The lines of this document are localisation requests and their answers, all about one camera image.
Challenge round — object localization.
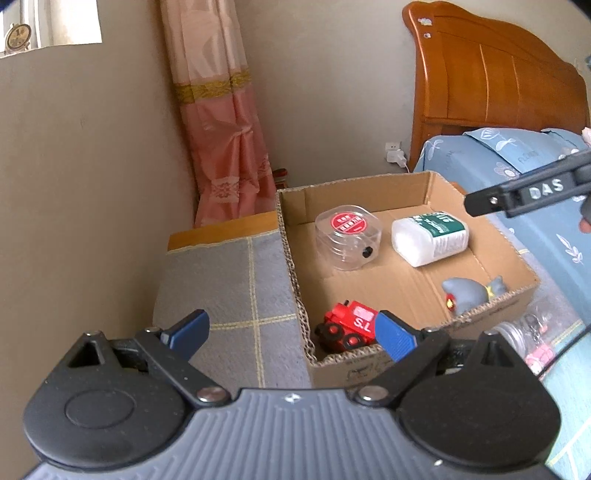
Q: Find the pink small toy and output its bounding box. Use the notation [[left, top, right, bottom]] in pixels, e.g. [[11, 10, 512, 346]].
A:
[[524, 344, 557, 374]]

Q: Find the cardboard box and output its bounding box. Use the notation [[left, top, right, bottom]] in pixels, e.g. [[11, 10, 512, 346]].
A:
[[276, 171, 541, 391]]

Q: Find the white bottle with green label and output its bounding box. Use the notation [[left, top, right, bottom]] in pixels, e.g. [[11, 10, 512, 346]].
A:
[[391, 211, 470, 267]]

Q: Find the glass jar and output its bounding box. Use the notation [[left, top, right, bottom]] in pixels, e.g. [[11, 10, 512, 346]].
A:
[[492, 322, 539, 361]]

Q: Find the clear plastic bag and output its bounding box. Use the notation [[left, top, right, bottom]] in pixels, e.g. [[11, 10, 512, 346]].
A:
[[508, 281, 589, 379]]

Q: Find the red toy train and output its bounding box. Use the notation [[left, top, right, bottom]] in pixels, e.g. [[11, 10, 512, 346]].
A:
[[315, 300, 384, 355]]

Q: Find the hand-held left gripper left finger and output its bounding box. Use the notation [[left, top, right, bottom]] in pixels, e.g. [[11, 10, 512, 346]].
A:
[[67, 309, 232, 409]]

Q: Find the blue floral pillow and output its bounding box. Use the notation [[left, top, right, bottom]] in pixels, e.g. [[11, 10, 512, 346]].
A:
[[463, 127, 591, 178]]

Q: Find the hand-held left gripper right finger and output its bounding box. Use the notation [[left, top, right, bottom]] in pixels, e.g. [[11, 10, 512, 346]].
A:
[[355, 310, 527, 409]]

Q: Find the window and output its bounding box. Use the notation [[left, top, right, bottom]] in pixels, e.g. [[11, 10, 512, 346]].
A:
[[0, 0, 102, 58]]

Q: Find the wooden table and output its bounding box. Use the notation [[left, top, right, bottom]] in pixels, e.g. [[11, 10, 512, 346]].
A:
[[167, 211, 280, 252]]

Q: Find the clear container with red label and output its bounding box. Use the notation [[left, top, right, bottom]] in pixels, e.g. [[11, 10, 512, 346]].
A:
[[315, 203, 382, 272]]

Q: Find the wooden bed headboard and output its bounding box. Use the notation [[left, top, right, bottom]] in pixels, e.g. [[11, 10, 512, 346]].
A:
[[402, 0, 591, 171]]

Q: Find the grey shark toy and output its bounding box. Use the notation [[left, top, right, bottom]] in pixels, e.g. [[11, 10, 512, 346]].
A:
[[441, 275, 506, 315]]

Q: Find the metal keychain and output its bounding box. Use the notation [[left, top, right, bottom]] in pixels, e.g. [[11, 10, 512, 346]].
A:
[[522, 311, 550, 335]]

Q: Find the black cable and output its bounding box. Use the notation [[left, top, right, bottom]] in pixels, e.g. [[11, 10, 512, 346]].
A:
[[539, 323, 591, 379]]

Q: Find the pink patterned curtain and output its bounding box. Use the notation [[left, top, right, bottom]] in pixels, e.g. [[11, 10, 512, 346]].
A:
[[159, 0, 280, 229]]

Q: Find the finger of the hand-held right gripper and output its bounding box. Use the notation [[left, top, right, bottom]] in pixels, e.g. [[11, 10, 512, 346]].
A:
[[465, 182, 513, 217]]

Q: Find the wall clock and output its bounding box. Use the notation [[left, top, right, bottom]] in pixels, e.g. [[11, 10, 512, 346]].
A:
[[6, 24, 32, 51]]

